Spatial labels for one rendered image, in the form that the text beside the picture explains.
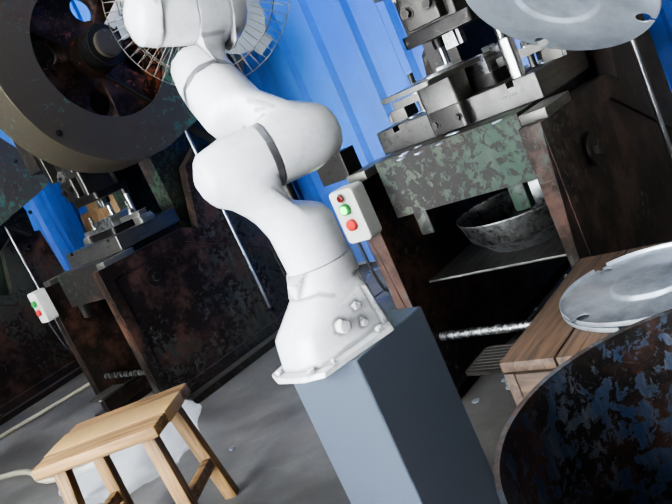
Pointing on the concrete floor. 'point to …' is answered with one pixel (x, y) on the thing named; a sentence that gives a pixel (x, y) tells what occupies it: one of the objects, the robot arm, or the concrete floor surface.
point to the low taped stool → (109, 423)
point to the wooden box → (552, 334)
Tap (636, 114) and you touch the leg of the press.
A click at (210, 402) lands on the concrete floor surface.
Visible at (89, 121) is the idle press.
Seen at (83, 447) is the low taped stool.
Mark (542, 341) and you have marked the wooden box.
